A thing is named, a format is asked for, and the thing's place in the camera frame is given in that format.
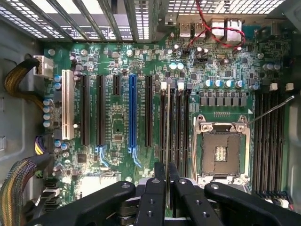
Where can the white power connector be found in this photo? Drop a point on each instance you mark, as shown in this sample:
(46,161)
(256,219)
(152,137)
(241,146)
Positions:
(44,67)

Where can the grey metal PC case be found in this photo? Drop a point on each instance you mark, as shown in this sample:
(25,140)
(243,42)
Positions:
(14,122)

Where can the blue expansion slot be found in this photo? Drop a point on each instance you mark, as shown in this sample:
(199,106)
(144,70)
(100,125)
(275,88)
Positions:
(133,110)

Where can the long black expansion slot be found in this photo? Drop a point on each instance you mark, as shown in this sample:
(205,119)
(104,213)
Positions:
(85,110)
(100,110)
(148,110)

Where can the silver USB port block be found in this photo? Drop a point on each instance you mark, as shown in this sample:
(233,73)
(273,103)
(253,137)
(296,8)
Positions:
(191,29)

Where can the metal locking lever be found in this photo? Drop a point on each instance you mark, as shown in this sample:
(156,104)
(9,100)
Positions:
(270,110)

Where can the green PC motherboard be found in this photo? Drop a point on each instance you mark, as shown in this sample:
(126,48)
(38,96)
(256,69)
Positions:
(117,58)

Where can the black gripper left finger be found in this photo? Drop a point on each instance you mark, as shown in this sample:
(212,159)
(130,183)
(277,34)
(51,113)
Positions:
(150,202)

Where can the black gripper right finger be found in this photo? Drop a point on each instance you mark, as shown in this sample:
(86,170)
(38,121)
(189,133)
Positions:
(188,202)

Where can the silver network port block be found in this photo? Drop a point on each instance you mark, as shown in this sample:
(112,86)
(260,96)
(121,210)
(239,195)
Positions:
(227,29)

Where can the white PCI expansion slot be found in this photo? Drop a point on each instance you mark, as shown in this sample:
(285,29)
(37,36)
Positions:
(68,103)

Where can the short black expansion slot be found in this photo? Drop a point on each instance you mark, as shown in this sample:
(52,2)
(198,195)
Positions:
(116,85)

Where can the black SATA port block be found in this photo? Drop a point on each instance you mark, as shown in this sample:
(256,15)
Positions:
(50,195)

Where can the silver CPU socket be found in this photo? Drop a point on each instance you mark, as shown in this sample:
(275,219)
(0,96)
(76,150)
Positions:
(221,150)

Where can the black RAM slot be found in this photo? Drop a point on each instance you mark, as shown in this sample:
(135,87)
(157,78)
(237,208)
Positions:
(162,122)
(273,141)
(280,141)
(172,122)
(179,122)
(258,141)
(266,141)
(187,122)

